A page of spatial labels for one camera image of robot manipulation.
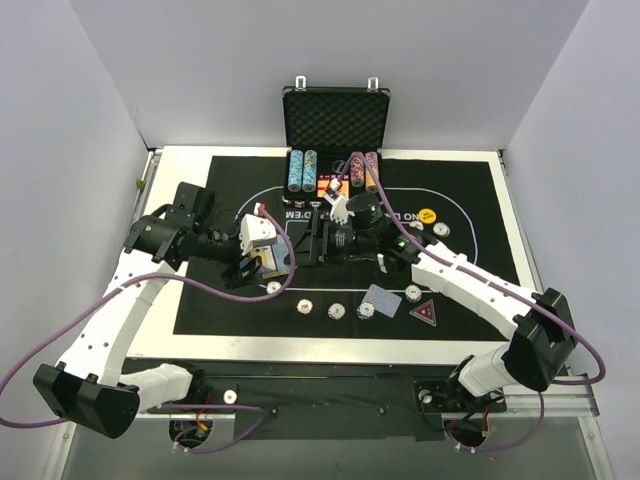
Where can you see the grey chip stack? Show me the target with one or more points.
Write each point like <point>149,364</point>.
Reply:
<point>336,311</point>

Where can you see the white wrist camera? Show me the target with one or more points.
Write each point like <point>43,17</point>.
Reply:
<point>255,232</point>
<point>339,213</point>

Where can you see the black aluminium poker case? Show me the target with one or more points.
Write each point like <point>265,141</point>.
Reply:
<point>334,121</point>

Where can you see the black poker felt mat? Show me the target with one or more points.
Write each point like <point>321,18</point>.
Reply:
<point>462,194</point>

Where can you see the blue chip stack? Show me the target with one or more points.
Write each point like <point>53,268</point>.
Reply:
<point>365,311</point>

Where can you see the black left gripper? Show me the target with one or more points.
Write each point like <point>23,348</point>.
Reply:
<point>245,267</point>

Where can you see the blue playing card deck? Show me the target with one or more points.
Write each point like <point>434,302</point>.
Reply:
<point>273,260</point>

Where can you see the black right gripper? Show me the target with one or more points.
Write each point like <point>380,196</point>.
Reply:
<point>316,242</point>

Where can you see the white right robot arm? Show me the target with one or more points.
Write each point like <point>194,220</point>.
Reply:
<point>533,324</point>

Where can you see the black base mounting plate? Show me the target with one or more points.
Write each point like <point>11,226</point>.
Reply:
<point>326,424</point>

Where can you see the red triangular dealer marker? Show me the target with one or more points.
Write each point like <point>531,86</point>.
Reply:
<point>425,312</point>

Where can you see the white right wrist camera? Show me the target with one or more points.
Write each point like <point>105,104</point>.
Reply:
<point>339,213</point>

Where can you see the aluminium front rail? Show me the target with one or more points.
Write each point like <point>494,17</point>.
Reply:
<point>158,389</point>

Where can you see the yellow big blind button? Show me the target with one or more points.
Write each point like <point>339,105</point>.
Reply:
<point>427,216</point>

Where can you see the red playing card box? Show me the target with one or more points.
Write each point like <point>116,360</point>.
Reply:
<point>324,180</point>

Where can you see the red chip stack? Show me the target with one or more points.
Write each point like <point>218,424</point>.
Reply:
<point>304,306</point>

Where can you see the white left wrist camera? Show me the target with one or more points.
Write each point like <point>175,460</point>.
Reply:
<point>255,232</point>

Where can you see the black dealer button in case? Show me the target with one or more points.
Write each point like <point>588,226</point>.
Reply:
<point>339,166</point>

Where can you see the light blue chip row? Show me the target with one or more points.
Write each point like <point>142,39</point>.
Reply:
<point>295,170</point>

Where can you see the dark red chip row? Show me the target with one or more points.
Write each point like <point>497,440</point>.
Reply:
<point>357,169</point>

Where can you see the purple and orange chip row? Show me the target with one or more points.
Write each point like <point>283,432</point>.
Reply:
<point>372,171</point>

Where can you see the green grey chip row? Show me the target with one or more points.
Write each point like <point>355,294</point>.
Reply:
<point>309,173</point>

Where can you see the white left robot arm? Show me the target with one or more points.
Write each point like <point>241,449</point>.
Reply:
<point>153,252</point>

